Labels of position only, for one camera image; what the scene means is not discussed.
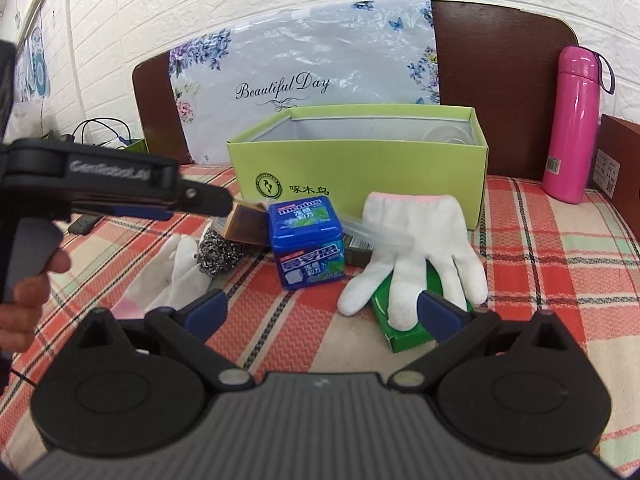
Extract clear plastic cup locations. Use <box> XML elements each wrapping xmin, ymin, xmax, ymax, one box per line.
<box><xmin>422</xmin><ymin>124</ymin><xmax>475</xmax><ymax>145</ymax></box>

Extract person's left hand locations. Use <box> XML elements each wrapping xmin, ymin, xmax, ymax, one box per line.
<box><xmin>0</xmin><ymin>249</ymin><xmax>70</xmax><ymax>352</ymax></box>

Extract gold barcode box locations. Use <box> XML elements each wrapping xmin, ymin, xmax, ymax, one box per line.
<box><xmin>220</xmin><ymin>200</ymin><xmax>270</xmax><ymax>247</ymax></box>

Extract steel wool scrubber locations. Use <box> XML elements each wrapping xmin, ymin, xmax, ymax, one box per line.
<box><xmin>196</xmin><ymin>230</ymin><xmax>250</xmax><ymax>278</ymax></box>

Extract black phone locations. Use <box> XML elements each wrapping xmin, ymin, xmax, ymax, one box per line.
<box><xmin>67</xmin><ymin>214</ymin><xmax>103</xmax><ymax>236</ymax></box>

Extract white glove left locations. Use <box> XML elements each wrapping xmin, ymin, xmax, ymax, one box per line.
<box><xmin>111</xmin><ymin>234</ymin><xmax>212</xmax><ymax>318</ymax></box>

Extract white glove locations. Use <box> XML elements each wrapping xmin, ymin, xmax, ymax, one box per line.
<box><xmin>111</xmin><ymin>234</ymin><xmax>212</xmax><ymax>318</ymax></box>
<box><xmin>337</xmin><ymin>192</ymin><xmax>488</xmax><ymax>316</ymax></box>

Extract green plastic tray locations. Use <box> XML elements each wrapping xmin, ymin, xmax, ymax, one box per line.
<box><xmin>119</xmin><ymin>139</ymin><xmax>148</xmax><ymax>153</ymax></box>

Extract green box under glove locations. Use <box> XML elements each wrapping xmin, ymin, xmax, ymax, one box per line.
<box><xmin>360</xmin><ymin>254</ymin><xmax>487</xmax><ymax>351</ymax></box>

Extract blue mentos tin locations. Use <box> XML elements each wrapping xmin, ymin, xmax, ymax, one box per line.
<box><xmin>267</xmin><ymin>196</ymin><xmax>345</xmax><ymax>290</ymax></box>

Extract white glove right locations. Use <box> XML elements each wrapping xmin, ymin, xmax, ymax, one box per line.
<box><xmin>337</xmin><ymin>192</ymin><xmax>488</xmax><ymax>316</ymax></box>

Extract green cardboard shoe box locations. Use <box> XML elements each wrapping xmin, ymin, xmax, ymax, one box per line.
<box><xmin>228</xmin><ymin>104</ymin><xmax>488</xmax><ymax>229</ymax></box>

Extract floral plastic bag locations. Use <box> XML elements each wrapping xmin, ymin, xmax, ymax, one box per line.
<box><xmin>168</xmin><ymin>0</ymin><xmax>439</xmax><ymax>164</ymax></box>

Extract pink thermos bottle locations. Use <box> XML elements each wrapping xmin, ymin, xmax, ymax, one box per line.
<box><xmin>542</xmin><ymin>46</ymin><xmax>616</xmax><ymax>205</ymax></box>

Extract brown cardboard box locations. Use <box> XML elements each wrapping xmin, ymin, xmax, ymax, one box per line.
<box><xmin>591</xmin><ymin>114</ymin><xmax>640</xmax><ymax>238</ymax></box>

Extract brown wooden headboard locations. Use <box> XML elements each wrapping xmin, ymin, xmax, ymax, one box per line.
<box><xmin>132</xmin><ymin>0</ymin><xmax>577</xmax><ymax>180</ymax></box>

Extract black charger cables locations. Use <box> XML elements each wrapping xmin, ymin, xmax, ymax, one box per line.
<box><xmin>60</xmin><ymin>116</ymin><xmax>134</xmax><ymax>150</ymax></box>

